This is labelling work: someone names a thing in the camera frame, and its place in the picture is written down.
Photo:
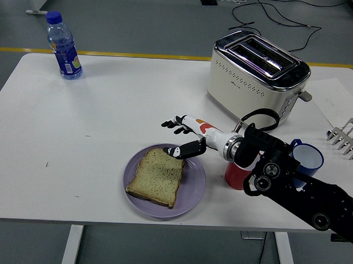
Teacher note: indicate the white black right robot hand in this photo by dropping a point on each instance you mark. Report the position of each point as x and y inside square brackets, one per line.
[211, 136]

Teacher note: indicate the cream and chrome toaster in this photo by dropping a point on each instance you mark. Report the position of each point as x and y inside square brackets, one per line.
[244, 94]

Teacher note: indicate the bread slice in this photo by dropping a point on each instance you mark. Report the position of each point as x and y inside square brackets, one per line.
[157, 180]

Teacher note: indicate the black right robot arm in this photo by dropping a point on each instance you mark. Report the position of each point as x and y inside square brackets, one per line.
[279, 170]

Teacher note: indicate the purple plastic plate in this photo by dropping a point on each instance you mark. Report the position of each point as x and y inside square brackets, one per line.
[191, 196]

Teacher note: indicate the red mug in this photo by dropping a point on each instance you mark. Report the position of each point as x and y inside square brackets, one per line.
[234, 177]

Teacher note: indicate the blue mug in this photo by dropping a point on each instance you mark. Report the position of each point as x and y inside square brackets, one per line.
[310, 157]

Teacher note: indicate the white paper sheet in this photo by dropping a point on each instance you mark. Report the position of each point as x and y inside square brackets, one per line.
[326, 91]

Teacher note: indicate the silver metal toast rack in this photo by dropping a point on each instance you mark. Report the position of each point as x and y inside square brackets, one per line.
[346, 138]

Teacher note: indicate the white table leg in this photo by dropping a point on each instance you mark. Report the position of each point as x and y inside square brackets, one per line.
[72, 247]
[285, 254]

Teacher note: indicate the black under-table control box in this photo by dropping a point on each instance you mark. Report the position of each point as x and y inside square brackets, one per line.
[336, 237]

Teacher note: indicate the clear blue-label water bottle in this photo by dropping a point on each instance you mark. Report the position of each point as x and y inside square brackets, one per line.
[66, 55]

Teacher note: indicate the grey under-table bracket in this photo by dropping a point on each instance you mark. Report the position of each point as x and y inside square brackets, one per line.
[252, 235]

